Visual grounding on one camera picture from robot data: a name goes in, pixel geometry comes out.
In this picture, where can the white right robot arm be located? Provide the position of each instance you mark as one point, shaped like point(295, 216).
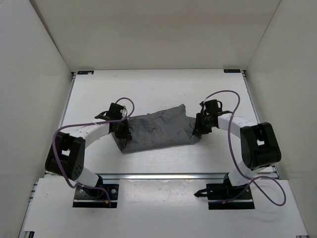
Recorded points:
point(259, 149)

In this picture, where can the blue label right corner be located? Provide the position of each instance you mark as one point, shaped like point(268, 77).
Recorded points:
point(232, 71)

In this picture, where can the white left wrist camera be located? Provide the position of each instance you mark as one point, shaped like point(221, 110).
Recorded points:
point(124, 112)

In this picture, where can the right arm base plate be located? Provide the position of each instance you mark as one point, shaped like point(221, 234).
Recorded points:
point(224, 196)

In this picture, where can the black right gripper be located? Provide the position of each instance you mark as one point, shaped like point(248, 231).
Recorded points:
point(198, 129)

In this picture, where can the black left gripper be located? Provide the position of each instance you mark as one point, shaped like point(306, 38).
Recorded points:
point(126, 134)

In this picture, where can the blue label left corner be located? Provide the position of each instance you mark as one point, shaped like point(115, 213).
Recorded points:
point(85, 72)

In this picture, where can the aluminium rail along table front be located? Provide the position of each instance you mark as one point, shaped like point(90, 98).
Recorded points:
point(163, 176)

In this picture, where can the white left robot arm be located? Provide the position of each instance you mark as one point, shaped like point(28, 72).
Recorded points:
point(67, 152)

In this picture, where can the aluminium rail left table edge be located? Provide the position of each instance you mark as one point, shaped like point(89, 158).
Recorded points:
point(63, 104)

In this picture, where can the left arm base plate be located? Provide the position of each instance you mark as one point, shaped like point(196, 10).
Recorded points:
point(85, 198)

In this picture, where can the grey pleated skirt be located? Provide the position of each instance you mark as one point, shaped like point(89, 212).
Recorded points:
point(162, 129)

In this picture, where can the blue label corner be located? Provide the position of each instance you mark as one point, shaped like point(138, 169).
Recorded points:
point(85, 72)
point(232, 71)

